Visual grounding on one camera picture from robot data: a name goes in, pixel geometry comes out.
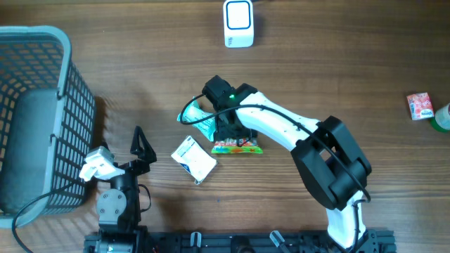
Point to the teal snack pack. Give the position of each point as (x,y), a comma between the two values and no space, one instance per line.
(193,113)

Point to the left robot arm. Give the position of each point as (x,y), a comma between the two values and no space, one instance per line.
(119,208)

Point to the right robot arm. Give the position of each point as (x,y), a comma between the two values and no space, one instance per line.
(331,164)

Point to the white barcode scanner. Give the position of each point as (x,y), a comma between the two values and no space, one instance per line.
(239,23)

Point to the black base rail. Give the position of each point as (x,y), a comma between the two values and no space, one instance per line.
(302,242)

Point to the white plaster pack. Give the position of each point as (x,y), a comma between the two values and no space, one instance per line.
(194,159)

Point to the Haribo gummy candy bag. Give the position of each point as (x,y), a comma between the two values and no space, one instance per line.
(233,146)

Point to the grey plastic mesh basket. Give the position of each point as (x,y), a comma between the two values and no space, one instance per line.
(47,125)

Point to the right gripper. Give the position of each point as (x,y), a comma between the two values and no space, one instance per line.
(221,131)

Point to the green lid jar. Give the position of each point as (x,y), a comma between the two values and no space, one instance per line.
(441,120)

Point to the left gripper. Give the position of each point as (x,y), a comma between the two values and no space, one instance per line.
(142,166)

